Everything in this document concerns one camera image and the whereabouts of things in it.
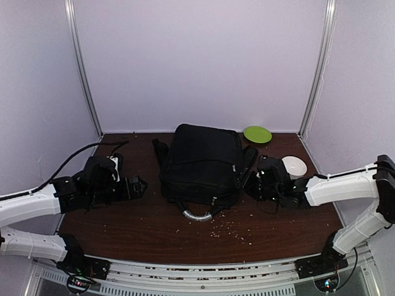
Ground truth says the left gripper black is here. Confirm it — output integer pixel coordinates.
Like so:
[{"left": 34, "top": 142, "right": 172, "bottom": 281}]
[{"left": 88, "top": 175, "right": 148, "bottom": 206}]

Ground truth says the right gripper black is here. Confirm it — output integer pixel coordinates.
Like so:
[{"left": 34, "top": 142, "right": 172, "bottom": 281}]
[{"left": 231, "top": 168, "right": 281, "bottom": 205}]

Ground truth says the black backpack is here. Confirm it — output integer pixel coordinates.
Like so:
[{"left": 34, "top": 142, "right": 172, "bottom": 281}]
[{"left": 152, "top": 124, "right": 258, "bottom": 222}]

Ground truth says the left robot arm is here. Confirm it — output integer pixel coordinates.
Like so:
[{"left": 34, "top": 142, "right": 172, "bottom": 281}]
[{"left": 1, "top": 154, "right": 148, "bottom": 274}]

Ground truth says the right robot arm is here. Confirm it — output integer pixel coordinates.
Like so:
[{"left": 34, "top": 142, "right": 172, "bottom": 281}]
[{"left": 235, "top": 155, "right": 394, "bottom": 273}]

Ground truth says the white ribbed bowl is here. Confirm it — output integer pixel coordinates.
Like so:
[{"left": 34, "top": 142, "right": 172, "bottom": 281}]
[{"left": 282, "top": 155, "right": 307, "bottom": 179}]

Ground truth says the green plate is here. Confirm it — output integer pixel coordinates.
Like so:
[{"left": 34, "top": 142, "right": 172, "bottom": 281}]
[{"left": 243, "top": 126, "right": 272, "bottom": 144}]

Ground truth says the left black cable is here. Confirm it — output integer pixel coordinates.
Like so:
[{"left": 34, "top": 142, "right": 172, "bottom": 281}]
[{"left": 0, "top": 140, "right": 130, "bottom": 201}]

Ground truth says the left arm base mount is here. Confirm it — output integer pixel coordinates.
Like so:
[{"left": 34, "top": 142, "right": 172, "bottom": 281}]
[{"left": 55, "top": 257, "right": 110, "bottom": 294}]

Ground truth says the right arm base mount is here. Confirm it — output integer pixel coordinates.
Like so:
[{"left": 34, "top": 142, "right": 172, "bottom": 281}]
[{"left": 295, "top": 255, "right": 349, "bottom": 294}]

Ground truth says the front aluminium rail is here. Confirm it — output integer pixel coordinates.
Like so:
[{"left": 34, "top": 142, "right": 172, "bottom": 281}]
[{"left": 26, "top": 243, "right": 380, "bottom": 296}]

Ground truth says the right aluminium frame post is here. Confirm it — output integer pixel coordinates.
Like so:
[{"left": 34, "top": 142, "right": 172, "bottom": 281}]
[{"left": 299, "top": 0, "right": 337, "bottom": 140}]

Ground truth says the aluminium frame post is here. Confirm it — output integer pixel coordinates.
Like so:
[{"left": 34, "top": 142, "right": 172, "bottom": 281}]
[
  {"left": 64, "top": 0, "right": 104, "bottom": 137},
  {"left": 299, "top": 0, "right": 337, "bottom": 140}
]

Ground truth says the left aluminium frame post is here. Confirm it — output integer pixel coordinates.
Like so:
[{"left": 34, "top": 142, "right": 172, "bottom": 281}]
[{"left": 64, "top": 0, "right": 104, "bottom": 137}]

